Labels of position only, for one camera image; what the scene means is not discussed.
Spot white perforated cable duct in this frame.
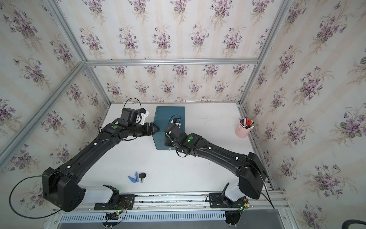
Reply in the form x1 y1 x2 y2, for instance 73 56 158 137
60 210 226 223

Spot teal drawer cabinet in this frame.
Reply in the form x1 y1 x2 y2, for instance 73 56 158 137
152 105 186 151

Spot pink pen cup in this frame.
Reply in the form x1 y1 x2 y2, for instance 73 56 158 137
235 124 254 138

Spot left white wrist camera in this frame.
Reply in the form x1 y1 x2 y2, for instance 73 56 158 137
138 108 149 125

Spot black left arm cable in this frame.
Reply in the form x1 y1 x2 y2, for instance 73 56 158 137
8 174 62 220

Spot blue plastic clip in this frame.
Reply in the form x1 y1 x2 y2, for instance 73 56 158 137
128 172 139 183

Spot pens in cup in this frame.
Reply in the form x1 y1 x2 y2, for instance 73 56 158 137
239 117 254 129

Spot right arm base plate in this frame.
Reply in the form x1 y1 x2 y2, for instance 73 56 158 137
206 182 250 210

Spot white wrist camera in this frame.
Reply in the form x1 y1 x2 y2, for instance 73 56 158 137
171 117 181 128
138 108 149 125

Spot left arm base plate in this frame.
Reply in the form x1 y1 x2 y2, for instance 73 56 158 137
94 194 136 210

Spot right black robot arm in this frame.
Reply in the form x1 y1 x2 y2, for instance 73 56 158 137
164 124 267 201

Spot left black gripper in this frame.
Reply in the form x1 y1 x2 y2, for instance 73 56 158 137
127 122 160 137

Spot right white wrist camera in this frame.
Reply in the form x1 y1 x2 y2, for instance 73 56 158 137
171 117 181 128

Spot aluminium mounting rail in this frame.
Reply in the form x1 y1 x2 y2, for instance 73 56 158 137
63 191 289 212

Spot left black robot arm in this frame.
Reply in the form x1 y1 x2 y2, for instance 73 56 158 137
42 108 160 212

